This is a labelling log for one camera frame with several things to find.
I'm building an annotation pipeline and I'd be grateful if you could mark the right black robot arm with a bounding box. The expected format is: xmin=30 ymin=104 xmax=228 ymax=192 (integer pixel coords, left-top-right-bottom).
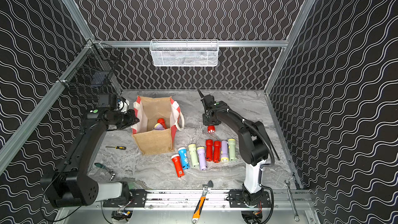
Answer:
xmin=199 ymin=92 xmax=276 ymax=206

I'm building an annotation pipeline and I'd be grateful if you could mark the black wire basket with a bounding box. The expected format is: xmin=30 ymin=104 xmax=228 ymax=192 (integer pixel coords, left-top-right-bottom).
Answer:
xmin=59 ymin=43 xmax=122 ymax=100

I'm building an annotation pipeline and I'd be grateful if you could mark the metal base rail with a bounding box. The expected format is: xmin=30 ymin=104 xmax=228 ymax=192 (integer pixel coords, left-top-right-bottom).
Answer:
xmin=62 ymin=188 xmax=312 ymax=211

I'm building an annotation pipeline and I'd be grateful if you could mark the aluminium corner post right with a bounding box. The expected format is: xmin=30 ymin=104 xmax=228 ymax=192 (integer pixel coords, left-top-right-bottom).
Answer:
xmin=264 ymin=0 xmax=315 ymax=95

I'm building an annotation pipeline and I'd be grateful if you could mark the red flashlight long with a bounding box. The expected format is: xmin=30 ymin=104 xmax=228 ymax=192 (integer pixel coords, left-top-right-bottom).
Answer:
xmin=207 ymin=125 xmax=215 ymax=134

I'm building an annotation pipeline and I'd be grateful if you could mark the yellow black screwdriver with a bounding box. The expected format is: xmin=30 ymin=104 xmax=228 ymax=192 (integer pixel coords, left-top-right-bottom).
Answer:
xmin=105 ymin=146 xmax=126 ymax=150

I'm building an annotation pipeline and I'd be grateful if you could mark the green handled tool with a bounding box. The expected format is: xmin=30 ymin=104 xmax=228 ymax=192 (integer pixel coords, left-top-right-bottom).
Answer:
xmin=94 ymin=162 xmax=116 ymax=181

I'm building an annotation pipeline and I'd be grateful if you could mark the purple flashlight yellow rim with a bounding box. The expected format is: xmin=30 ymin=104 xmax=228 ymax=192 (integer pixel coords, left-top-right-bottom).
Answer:
xmin=154 ymin=123 xmax=165 ymax=131

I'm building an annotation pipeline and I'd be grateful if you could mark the white wire basket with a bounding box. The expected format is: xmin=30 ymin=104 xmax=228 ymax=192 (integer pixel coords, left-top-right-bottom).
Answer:
xmin=149 ymin=39 xmax=220 ymax=67

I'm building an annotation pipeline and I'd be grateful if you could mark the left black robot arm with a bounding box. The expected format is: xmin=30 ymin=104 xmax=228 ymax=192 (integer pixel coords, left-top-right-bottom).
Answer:
xmin=40 ymin=108 xmax=140 ymax=208

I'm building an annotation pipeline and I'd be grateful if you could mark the silver combination wrench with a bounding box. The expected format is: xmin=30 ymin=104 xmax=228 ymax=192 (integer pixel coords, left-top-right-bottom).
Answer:
xmin=284 ymin=180 xmax=301 ymax=223

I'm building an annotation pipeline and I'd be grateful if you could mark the green flashlight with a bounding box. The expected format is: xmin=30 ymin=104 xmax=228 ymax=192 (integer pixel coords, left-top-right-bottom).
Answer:
xmin=188 ymin=144 xmax=199 ymax=168
xmin=228 ymin=139 xmax=236 ymax=161

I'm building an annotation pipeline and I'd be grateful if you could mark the orange adjustable wrench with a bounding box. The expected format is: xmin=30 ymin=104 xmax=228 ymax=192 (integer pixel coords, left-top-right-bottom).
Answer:
xmin=191 ymin=180 xmax=214 ymax=224

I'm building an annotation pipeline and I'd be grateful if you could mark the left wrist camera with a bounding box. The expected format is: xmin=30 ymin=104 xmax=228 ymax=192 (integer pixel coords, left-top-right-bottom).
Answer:
xmin=97 ymin=94 xmax=129 ymax=113

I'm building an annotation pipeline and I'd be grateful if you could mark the blue flashlight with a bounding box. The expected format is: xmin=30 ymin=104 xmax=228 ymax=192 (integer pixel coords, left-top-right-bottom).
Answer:
xmin=178 ymin=147 xmax=190 ymax=170

